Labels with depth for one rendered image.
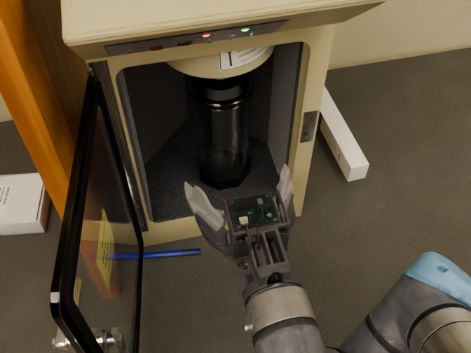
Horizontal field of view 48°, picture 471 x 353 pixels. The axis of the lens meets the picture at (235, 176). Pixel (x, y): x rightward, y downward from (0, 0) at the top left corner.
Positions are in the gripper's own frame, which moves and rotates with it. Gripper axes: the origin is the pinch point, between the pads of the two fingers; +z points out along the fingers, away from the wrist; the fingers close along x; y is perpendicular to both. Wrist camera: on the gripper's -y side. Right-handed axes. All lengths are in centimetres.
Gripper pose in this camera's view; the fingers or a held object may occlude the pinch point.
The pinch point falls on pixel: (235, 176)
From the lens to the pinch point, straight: 74.9
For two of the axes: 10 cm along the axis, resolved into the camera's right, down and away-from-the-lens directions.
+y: 0.0, -6.1, -7.9
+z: -2.3, -7.7, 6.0
